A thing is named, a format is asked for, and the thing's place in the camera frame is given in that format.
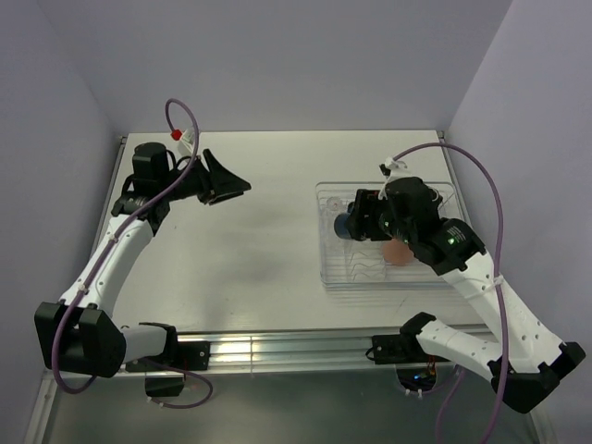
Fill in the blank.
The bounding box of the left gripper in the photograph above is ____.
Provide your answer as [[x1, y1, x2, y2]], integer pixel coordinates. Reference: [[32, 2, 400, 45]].
[[159, 149, 250, 205]]

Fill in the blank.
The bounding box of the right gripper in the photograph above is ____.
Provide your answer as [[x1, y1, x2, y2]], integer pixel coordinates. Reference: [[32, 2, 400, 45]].
[[342, 188, 414, 246]]

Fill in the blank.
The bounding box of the small black mug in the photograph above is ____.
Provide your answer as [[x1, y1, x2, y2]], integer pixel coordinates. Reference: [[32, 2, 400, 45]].
[[333, 213, 352, 241]]

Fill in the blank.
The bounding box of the orange plastic cup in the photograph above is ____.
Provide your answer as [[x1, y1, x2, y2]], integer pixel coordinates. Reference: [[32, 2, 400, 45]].
[[382, 239, 414, 266]]

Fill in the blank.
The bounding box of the clear glass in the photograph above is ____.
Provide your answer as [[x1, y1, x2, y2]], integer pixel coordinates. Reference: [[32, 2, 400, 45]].
[[325, 196, 347, 216]]

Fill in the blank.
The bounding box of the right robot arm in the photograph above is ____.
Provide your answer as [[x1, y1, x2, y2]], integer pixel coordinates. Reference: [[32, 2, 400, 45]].
[[334, 177, 586, 413]]

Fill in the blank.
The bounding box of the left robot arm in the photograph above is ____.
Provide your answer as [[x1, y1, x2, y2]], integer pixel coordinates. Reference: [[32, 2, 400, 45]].
[[34, 142, 252, 377]]

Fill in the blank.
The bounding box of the clear plastic drip tray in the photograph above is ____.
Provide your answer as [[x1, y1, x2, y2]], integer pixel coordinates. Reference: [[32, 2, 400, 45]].
[[315, 180, 466, 294]]

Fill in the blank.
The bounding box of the white wire dish rack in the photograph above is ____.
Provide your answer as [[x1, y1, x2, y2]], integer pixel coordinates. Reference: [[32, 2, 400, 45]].
[[318, 182, 457, 284]]

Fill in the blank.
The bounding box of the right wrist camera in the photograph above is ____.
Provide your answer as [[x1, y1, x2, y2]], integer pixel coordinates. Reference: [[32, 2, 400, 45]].
[[379, 157, 413, 183]]

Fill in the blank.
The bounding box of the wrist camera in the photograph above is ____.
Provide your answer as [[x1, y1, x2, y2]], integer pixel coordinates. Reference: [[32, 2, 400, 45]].
[[379, 157, 413, 183], [170, 128, 195, 156]]

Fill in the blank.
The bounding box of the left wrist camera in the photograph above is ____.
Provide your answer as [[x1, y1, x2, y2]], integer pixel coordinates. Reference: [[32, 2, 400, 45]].
[[170, 128, 195, 156]]

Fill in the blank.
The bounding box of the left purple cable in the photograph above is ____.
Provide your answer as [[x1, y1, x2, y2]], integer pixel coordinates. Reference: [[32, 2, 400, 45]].
[[51, 97, 215, 411]]

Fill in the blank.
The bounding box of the purple cable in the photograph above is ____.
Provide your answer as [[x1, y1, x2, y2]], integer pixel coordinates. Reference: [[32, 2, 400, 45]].
[[392, 142, 510, 443], [51, 97, 215, 411]]

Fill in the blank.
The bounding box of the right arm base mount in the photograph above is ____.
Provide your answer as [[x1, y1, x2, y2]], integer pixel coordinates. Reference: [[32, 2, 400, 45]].
[[364, 334, 438, 391]]

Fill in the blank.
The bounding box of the aluminium extrusion rail frame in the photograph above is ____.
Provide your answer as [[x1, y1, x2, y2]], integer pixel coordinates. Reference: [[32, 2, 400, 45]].
[[43, 323, 532, 381]]

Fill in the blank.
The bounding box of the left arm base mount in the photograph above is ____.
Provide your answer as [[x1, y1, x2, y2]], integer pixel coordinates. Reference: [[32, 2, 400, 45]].
[[124, 340, 214, 409]]

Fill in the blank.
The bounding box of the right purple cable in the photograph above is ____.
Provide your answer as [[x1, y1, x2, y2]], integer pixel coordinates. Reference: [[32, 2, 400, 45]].
[[392, 142, 510, 443]]

